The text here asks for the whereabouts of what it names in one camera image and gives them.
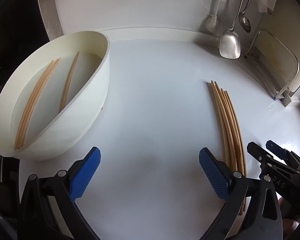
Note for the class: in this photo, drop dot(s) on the steel ladle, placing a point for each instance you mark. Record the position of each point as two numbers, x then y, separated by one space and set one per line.
244 20

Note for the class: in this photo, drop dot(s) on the person's right hand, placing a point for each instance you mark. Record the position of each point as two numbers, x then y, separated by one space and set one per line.
289 226

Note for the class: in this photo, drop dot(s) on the metal rack stand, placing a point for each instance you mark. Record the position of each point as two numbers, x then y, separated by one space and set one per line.
274 65

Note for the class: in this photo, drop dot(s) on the round white basin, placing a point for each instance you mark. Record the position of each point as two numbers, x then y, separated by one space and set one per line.
31 125

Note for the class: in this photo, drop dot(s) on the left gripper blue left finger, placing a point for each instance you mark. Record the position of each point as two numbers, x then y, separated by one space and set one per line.
81 173

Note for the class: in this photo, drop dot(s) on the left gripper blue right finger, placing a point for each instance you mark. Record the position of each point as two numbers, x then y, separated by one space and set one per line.
217 173

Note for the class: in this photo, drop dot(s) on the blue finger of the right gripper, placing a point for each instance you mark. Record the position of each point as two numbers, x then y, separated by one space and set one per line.
258 154
277 150

